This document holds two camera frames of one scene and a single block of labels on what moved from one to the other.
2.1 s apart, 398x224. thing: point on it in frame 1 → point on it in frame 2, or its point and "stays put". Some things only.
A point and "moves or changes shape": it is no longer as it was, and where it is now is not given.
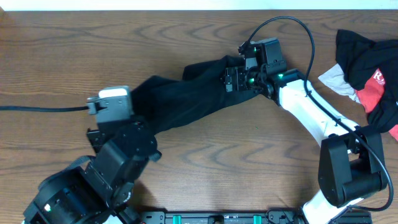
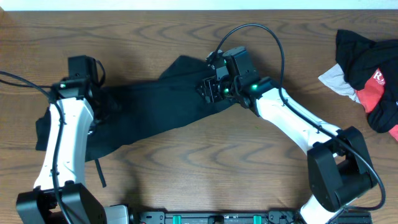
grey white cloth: (335, 78) stays put
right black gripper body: (245, 79) → (217, 89)
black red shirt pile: (371, 66) stays put
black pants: (161, 101) moves or changes shape
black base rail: (350, 216) stays put
